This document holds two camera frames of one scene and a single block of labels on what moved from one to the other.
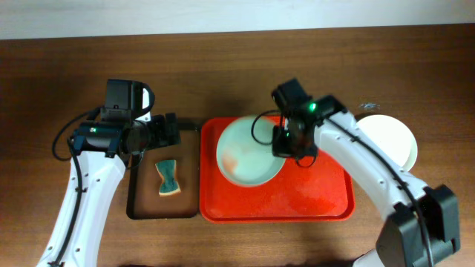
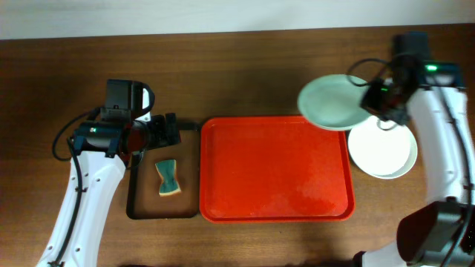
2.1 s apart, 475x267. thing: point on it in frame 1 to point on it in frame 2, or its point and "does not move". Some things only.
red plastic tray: [313, 193] does not move
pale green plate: [244, 151] to [332, 101]
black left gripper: [171, 128] does not move
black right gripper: [283, 144] to [378, 104]
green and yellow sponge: [169, 185] does not move
